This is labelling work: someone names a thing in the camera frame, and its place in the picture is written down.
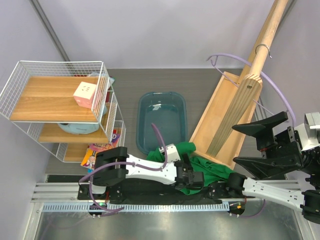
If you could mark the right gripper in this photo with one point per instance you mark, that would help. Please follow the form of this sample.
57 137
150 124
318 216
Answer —
278 152

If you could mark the green tank top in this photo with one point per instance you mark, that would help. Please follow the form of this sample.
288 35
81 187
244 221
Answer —
213 172

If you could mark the lilac plastic clothes hanger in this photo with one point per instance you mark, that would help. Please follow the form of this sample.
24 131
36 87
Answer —
214 58

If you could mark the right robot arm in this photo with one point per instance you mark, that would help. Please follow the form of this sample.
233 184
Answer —
306 202

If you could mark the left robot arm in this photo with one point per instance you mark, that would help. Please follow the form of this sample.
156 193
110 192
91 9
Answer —
115 165

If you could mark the wooden clothes rack stand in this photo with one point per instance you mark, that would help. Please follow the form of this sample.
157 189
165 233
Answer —
235 98

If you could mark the teal plastic basin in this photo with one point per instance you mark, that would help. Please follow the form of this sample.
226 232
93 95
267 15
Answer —
167 110

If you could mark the colourful children's book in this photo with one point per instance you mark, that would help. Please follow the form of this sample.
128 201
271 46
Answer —
93 149

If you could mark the pink white cube socket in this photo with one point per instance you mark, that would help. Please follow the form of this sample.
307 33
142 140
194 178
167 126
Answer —
84 94

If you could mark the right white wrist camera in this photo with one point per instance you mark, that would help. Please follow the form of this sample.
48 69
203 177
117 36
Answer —
309 131

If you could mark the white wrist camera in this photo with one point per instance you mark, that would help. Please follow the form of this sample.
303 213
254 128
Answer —
170 153
309 131

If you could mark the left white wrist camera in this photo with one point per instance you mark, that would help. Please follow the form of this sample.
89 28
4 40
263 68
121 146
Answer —
170 153

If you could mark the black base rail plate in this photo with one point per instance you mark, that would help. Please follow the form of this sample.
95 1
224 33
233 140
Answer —
134 191

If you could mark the white wire shelf rack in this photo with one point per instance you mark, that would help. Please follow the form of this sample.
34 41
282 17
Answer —
39 94

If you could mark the white slotted cable duct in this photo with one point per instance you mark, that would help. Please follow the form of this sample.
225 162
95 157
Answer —
130 208

